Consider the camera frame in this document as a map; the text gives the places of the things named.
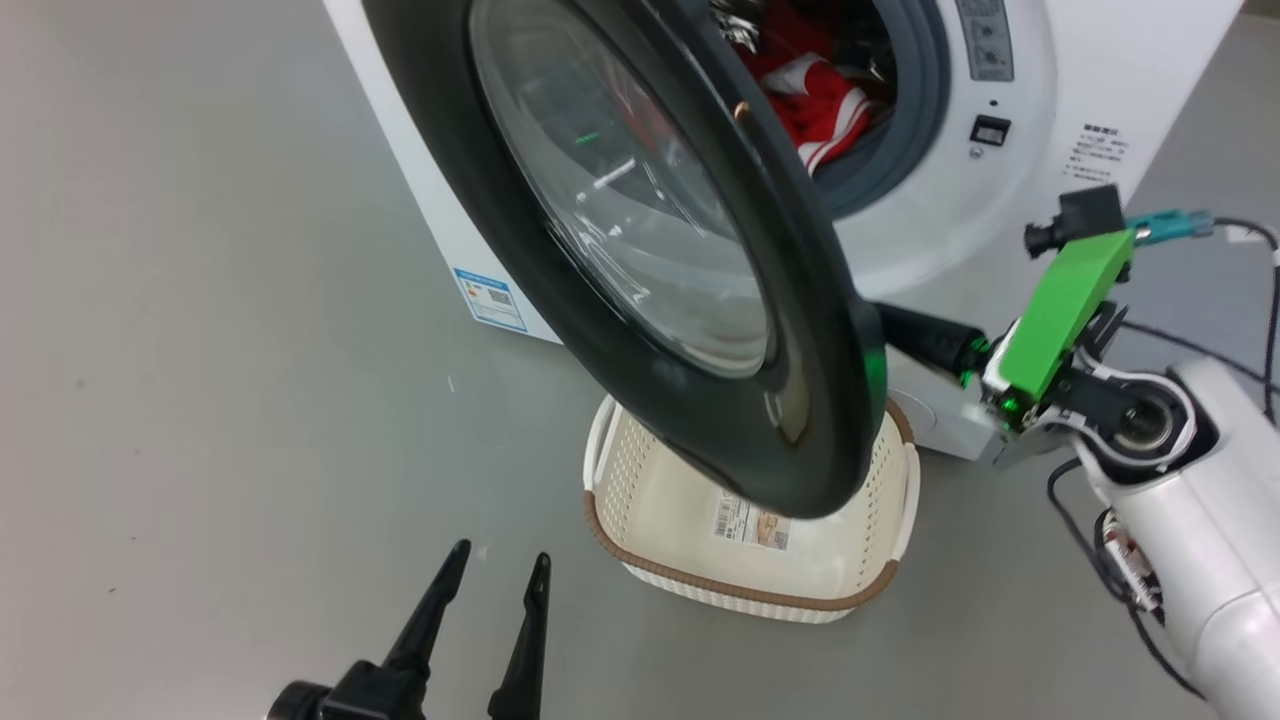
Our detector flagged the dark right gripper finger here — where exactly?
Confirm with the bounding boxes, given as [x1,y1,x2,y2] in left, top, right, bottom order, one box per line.
[875,303,991,388]

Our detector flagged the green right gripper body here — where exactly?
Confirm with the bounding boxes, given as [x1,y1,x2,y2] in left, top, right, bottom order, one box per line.
[958,230,1137,441]

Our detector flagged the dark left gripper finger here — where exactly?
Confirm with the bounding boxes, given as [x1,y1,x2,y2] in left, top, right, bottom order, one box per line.
[385,540,471,679]
[488,553,552,720]

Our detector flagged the red shorts with white trim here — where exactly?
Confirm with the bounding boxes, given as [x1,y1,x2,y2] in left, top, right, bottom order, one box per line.
[762,52,873,177]

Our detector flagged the white front-load washing machine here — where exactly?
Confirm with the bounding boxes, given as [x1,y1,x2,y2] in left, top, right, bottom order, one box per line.
[322,0,1246,463]

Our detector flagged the cream perforated laundry basket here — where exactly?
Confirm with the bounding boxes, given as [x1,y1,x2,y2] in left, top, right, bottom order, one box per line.
[583,393,921,625]

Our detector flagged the basket product label sticker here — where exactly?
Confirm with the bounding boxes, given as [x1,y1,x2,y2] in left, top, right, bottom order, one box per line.
[712,492,793,551]

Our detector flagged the blue energy label sticker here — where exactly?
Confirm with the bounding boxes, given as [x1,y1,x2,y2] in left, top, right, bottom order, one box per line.
[452,266,529,334]

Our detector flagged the teal right camera connector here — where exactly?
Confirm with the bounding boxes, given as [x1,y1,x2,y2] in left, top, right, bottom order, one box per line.
[1125,208,1216,247]

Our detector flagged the thin black cable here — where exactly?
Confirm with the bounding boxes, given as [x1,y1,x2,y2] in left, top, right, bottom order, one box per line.
[1118,215,1280,426]
[1047,458,1206,701]

